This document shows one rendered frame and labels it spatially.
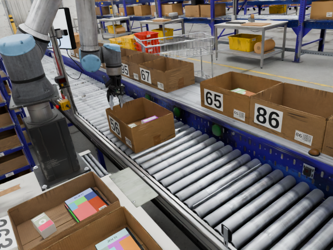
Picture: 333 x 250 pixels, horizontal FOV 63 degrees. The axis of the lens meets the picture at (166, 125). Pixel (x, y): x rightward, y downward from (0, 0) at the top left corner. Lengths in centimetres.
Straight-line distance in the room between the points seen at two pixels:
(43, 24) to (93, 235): 100
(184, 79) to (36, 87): 117
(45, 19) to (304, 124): 130
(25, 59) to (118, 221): 80
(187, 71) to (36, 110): 119
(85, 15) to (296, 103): 120
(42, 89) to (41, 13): 36
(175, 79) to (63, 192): 120
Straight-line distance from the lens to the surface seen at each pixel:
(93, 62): 139
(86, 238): 114
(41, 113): 145
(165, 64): 251
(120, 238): 111
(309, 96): 164
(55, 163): 152
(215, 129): 163
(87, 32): 137
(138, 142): 159
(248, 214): 121
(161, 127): 163
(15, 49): 135
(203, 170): 141
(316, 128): 133
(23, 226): 137
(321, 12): 605
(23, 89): 139
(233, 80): 193
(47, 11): 150
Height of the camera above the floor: 159
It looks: 27 degrees down
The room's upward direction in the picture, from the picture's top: 7 degrees counter-clockwise
